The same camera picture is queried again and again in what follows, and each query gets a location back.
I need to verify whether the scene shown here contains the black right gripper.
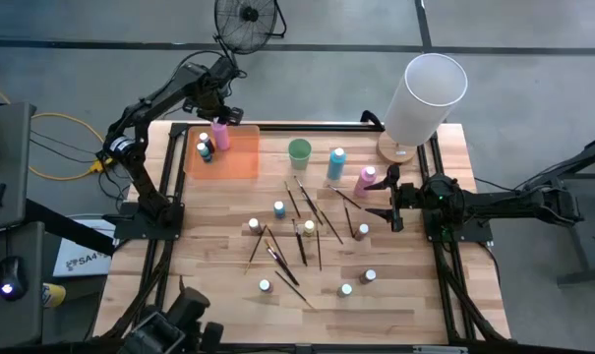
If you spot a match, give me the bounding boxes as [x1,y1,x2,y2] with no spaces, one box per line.
[363,163,429,234]

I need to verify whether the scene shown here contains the large pink paint bottle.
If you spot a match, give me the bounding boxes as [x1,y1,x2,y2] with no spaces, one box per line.
[351,165,379,200]
[210,120,232,152]

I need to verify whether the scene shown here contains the thin dark paintbrush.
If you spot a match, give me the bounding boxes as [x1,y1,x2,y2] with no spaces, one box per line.
[327,184,363,210]
[343,202,356,239]

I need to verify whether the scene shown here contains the large turquoise paint bottle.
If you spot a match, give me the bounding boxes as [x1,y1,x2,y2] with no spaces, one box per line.
[326,147,349,182]

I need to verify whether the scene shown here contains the thick black paintbrush silver ferrule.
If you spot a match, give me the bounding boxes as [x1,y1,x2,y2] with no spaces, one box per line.
[267,247,293,279]

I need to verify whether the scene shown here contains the black paintbrush orange bristles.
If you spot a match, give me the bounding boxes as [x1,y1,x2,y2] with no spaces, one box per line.
[245,224,268,275]

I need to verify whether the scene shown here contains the orange translucent plastic bin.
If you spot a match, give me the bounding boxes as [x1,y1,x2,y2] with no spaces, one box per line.
[183,124,262,181]

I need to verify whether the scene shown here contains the black table clamp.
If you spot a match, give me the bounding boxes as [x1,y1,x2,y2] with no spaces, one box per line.
[359,109,386,131]

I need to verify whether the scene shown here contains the light green plastic cup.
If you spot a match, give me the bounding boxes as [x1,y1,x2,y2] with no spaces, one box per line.
[286,137,314,171]

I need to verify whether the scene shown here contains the white shade wooden base lamp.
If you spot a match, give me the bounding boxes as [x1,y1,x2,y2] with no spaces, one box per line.
[376,52,469,165]

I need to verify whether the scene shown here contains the black floor fan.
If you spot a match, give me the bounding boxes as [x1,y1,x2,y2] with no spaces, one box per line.
[212,0,288,78]

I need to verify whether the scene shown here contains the yellow power plug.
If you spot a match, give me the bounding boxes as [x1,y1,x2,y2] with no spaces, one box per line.
[88,148,120,175]

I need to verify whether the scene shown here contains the silver aluminium bar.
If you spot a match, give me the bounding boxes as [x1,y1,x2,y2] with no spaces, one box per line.
[411,344,469,354]

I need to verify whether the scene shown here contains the black bulky device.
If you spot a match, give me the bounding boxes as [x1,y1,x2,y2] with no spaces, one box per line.
[118,286,225,354]

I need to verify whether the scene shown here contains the white printed box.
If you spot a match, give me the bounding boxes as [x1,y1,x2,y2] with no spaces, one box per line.
[52,217,117,278]

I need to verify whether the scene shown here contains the grey desk top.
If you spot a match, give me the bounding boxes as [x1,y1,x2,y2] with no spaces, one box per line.
[0,101,38,236]

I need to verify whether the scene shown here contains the black metal stand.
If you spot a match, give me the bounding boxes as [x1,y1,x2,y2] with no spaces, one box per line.
[522,133,595,287]

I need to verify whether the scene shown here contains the yellow can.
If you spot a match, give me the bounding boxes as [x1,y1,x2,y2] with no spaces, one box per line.
[41,281,68,309]

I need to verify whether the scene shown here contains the dark desk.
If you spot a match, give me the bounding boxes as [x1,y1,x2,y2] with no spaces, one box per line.
[0,219,46,345]

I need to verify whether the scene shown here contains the yellow cable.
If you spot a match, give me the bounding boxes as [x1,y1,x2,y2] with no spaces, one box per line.
[0,80,117,181]

